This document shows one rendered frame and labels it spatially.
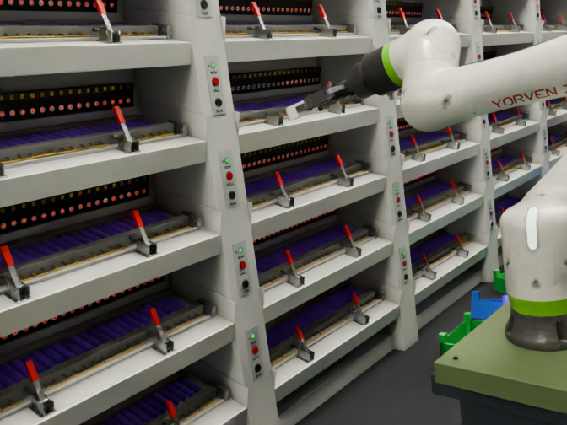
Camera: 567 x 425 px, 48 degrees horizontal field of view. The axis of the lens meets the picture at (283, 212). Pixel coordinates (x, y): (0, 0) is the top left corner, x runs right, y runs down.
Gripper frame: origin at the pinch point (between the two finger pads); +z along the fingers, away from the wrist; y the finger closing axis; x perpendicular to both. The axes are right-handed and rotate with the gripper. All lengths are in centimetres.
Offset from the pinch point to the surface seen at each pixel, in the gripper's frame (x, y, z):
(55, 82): 18, -45, 22
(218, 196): -13.3, -24.6, 9.8
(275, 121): -0.1, -1.0, 7.7
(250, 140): -3.4, -11.7, 7.7
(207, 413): -58, -33, 26
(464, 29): 20, 114, 4
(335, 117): -2.2, 22.0, 7.0
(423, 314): -70, 66, 29
